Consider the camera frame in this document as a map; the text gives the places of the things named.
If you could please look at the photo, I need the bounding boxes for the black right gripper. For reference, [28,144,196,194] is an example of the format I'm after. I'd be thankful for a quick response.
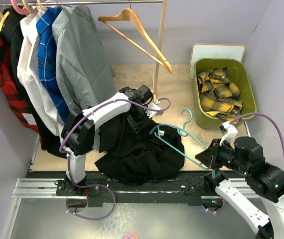
[195,137,250,174]

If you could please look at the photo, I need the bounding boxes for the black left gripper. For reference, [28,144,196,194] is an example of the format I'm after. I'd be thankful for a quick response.
[128,107,152,133]

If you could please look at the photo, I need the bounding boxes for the teal plastic hanger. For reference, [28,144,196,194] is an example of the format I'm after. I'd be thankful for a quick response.
[149,108,209,171]

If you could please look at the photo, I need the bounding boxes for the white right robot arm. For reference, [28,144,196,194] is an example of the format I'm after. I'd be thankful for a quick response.
[195,136,284,239]

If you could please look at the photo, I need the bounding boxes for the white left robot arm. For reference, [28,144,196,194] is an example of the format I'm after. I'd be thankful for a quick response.
[59,85,162,195]

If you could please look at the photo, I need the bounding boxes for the yellow plaid shirt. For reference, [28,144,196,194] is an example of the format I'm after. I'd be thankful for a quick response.
[197,68,243,121]

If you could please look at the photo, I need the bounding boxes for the grey hanging shirt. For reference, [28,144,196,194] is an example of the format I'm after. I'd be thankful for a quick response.
[52,5,117,110]

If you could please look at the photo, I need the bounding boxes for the wooden hanger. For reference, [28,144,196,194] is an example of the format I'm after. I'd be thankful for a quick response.
[98,7,174,75]

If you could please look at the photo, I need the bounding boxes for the blue checked hanging shirt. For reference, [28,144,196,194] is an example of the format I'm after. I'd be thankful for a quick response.
[36,7,69,122]

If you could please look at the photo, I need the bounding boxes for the white hanging shirt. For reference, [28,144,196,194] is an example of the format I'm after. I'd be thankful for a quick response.
[17,10,62,136]

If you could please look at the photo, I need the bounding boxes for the light wooden hanger hook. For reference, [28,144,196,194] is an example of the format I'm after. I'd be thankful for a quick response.
[37,0,47,11]

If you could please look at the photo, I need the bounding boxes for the beige wooden hanger hook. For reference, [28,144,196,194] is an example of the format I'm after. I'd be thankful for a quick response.
[22,0,38,14]

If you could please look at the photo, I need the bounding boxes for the red black plaid shirt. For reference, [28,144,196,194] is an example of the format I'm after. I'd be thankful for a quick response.
[0,31,39,132]

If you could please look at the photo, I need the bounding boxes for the pink hanger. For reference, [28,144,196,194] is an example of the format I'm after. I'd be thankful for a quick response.
[10,0,29,16]

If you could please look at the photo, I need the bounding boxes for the yellow hanger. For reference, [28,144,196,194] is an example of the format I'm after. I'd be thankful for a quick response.
[0,10,10,32]

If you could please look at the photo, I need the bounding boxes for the olive green plastic bin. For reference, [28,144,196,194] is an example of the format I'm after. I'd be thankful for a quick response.
[192,58,257,129]

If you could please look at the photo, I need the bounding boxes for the black hanging garment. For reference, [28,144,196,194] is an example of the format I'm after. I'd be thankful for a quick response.
[2,9,66,158]

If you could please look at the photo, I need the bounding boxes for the white board behind bin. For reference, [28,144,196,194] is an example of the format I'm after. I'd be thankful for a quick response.
[189,43,246,79]

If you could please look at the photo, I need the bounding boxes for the red blue hangers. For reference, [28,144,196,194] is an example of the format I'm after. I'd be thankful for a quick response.
[120,232,138,239]

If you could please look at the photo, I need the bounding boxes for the wooden clothes rack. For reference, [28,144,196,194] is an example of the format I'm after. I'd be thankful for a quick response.
[0,0,172,97]

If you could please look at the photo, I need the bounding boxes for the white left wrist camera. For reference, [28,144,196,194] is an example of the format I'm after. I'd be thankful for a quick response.
[145,100,164,119]

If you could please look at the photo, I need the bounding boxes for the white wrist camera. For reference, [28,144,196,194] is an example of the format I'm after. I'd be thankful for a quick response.
[145,100,164,119]
[219,121,238,146]

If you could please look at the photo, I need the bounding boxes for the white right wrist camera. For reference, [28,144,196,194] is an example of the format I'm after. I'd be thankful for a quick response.
[219,121,238,146]

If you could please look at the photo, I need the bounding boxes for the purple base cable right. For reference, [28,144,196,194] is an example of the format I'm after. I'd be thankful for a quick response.
[205,196,230,215]

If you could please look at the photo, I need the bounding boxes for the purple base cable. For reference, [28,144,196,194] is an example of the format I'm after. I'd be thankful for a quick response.
[205,196,230,215]
[66,183,117,221]

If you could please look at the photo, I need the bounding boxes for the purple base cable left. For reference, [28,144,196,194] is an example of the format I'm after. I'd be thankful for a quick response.
[66,183,117,221]

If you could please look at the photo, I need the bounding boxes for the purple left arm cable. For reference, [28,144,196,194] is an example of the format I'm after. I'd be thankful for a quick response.
[58,97,171,190]

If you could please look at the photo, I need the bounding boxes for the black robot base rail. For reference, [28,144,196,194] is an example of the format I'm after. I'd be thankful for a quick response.
[54,171,226,210]

